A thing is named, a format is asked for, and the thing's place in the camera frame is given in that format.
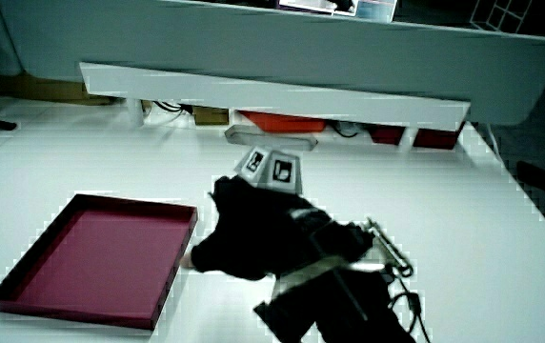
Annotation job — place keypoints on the person's right hand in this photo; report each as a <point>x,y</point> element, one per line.
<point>263,238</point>

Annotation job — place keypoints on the grey tray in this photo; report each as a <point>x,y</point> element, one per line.
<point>268,137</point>

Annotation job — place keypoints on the person's right forearm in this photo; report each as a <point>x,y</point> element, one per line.
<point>349,309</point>

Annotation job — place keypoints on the white desk shelf riser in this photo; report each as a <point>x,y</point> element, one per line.
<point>272,97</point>

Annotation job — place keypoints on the white desk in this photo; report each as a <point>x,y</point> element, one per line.
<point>444,214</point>

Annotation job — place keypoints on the grey desk partition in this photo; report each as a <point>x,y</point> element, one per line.
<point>301,52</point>

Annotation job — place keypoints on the orange box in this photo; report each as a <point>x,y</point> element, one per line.
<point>282,122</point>

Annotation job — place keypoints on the small brown box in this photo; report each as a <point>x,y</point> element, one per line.
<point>210,115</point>

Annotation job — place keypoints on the small dark red box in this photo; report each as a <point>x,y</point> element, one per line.
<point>387,134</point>

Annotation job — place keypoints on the maroon flat tray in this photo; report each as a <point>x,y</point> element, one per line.
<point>101,267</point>

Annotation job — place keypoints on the large dark red box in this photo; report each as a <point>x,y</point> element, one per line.
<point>437,138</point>

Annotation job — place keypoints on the computer monitor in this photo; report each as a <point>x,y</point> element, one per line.
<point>339,6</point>

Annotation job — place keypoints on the brown cardboard box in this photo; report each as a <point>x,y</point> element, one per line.
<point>39,88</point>

